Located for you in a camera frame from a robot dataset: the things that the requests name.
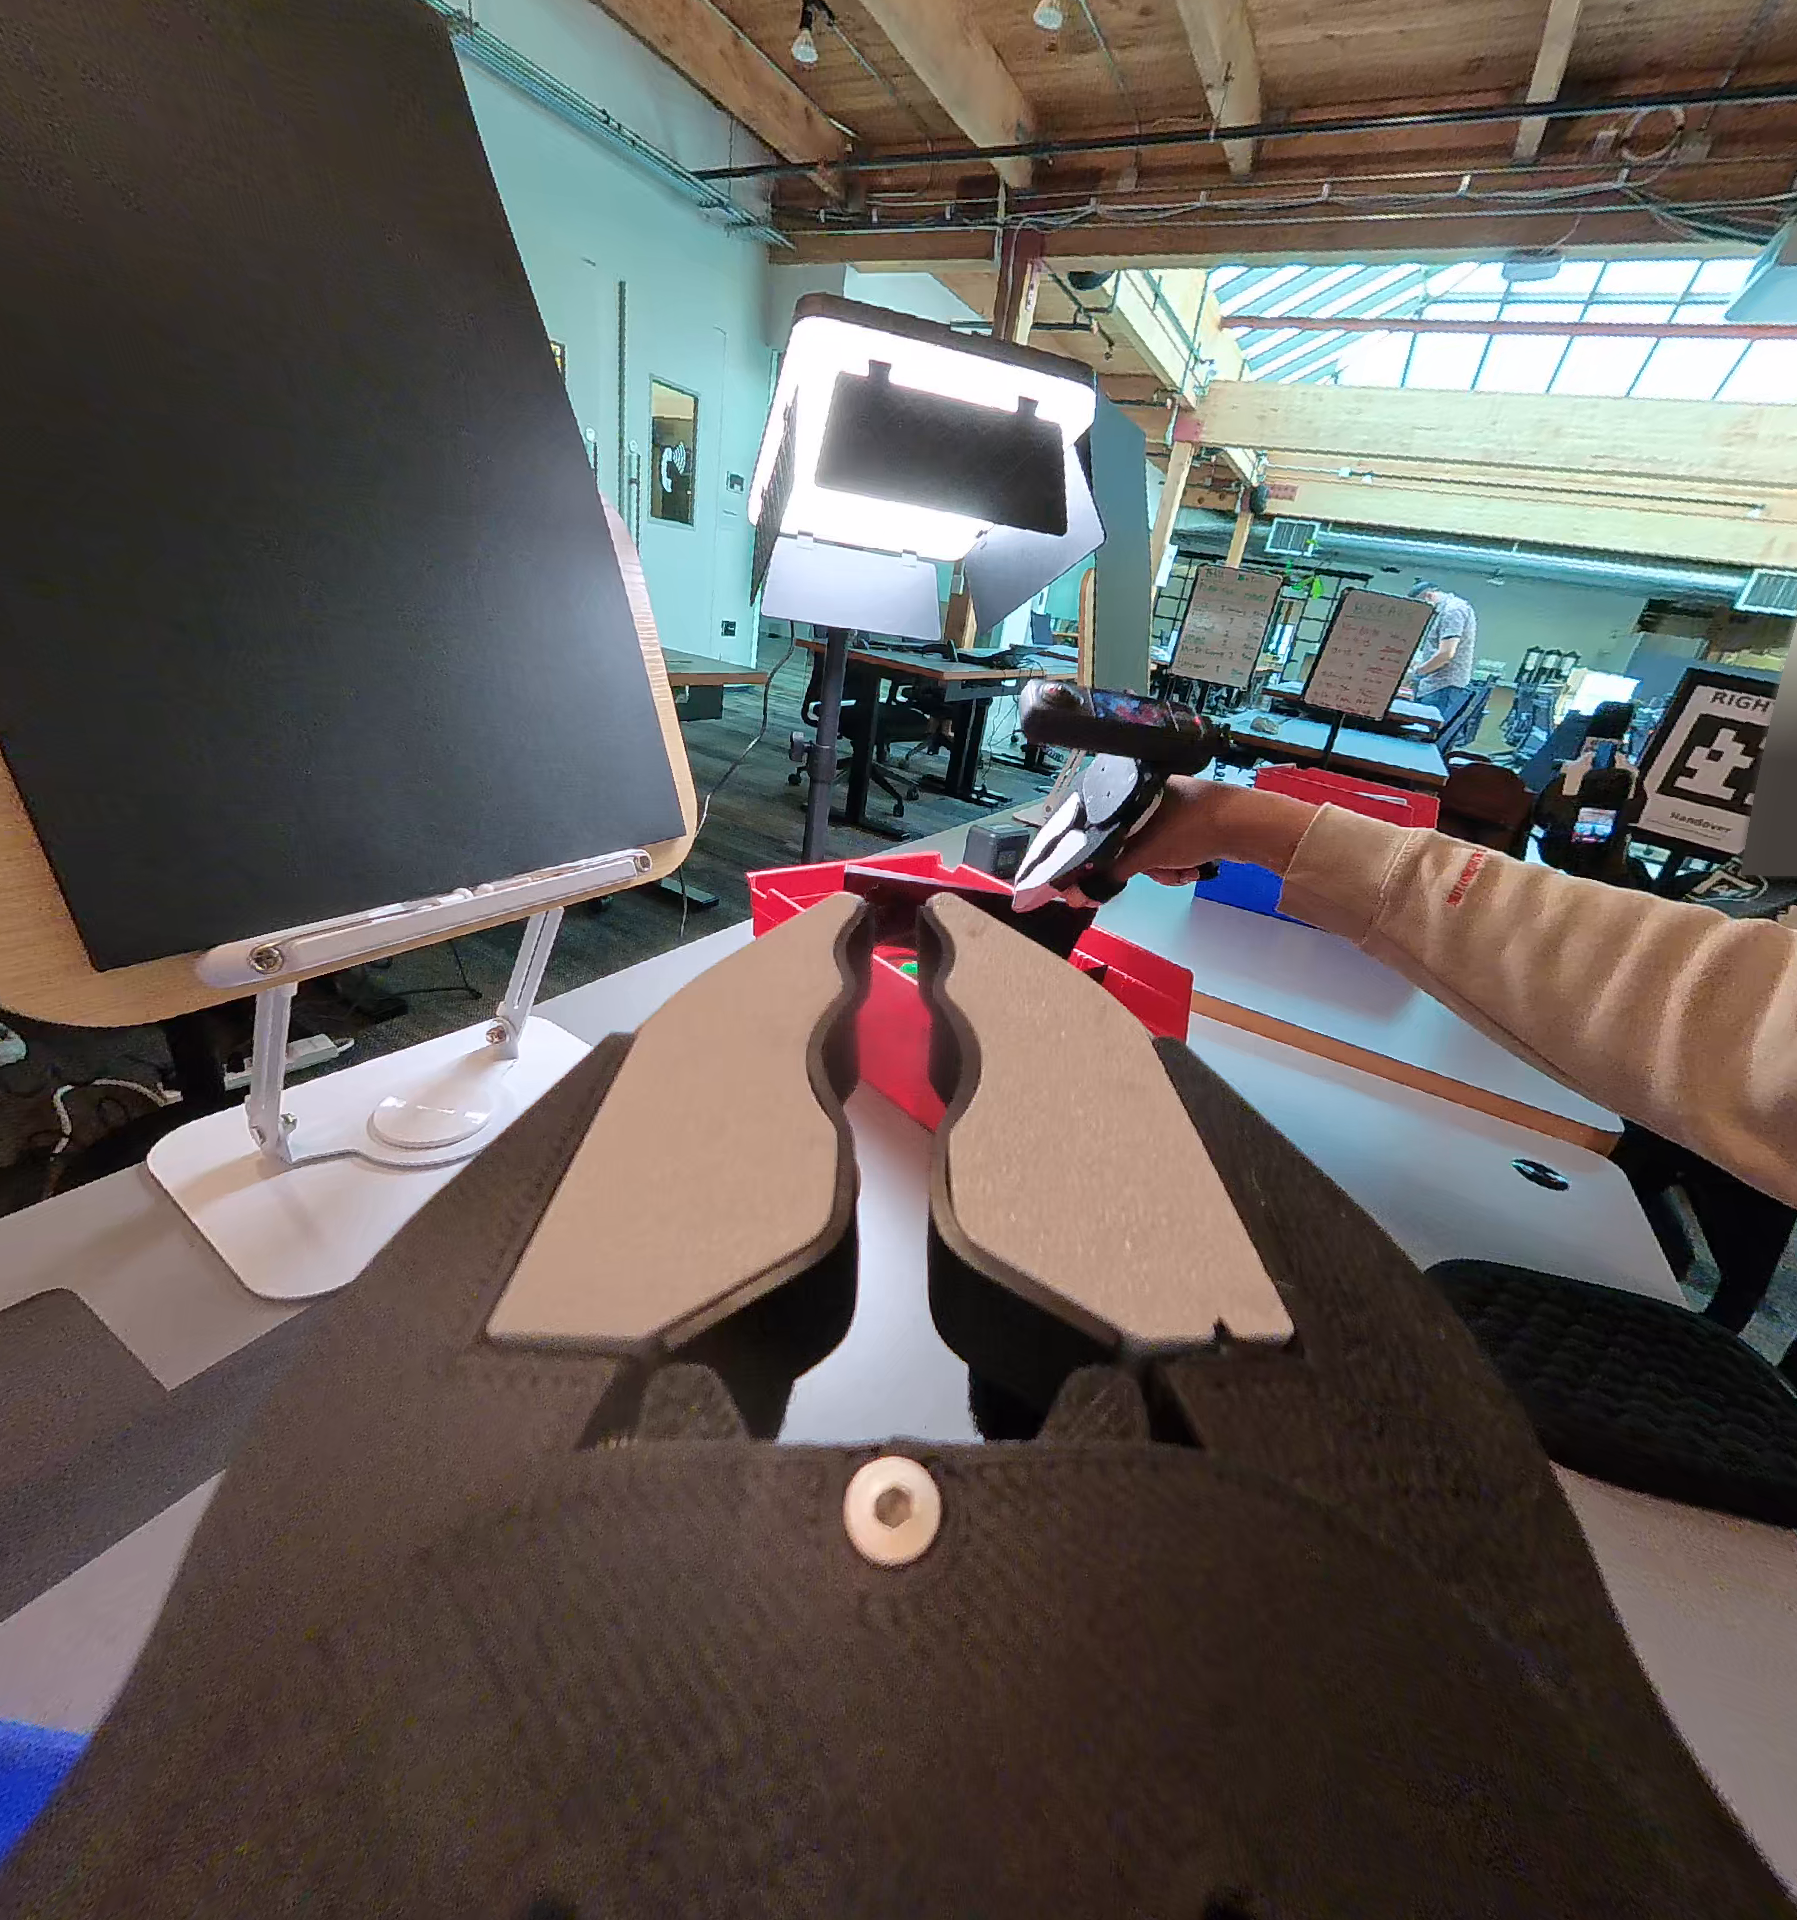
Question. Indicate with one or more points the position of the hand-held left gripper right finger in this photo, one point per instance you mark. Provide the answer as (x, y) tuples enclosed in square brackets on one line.
[(1109, 1184)]

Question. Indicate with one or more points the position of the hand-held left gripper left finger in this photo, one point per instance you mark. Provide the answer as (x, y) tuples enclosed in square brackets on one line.
[(689, 1170)]

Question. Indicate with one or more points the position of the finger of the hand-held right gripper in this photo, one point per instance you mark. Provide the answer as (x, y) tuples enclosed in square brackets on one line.
[(1052, 859), (1117, 795)]

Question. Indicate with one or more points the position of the red plastic bin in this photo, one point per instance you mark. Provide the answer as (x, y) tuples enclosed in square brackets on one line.
[(899, 1050), (1349, 795)]

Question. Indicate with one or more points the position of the person's right forearm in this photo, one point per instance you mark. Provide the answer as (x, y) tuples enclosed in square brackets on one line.
[(1589, 976)]

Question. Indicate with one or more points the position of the person's right hand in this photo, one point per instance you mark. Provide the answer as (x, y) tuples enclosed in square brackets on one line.
[(1214, 834)]

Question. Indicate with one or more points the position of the dark grey box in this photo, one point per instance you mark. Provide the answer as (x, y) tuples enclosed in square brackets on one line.
[(1004, 850)]

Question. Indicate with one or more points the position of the grey upright panel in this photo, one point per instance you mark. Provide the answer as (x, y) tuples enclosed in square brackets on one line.
[(1122, 556)]

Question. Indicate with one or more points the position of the background wooden desk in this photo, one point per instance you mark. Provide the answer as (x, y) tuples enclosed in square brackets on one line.
[(711, 675), (914, 668)]

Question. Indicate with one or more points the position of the easel whiteboard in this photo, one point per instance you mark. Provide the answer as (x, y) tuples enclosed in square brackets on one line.
[(1227, 629), (1363, 653)]

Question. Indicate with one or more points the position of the black office chair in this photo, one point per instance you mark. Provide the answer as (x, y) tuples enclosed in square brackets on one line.
[(884, 751)]

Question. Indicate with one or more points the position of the studio light panel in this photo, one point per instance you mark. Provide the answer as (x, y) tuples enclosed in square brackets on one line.
[(929, 450)]

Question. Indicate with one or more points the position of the white power strip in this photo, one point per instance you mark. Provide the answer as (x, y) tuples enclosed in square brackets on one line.
[(292, 1058)]

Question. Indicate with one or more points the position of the black oval grommet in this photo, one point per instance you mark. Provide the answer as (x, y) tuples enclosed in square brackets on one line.
[(1541, 1174)]

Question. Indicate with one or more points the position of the wooden board with black sheet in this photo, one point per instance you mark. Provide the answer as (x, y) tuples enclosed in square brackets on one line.
[(237, 525)]

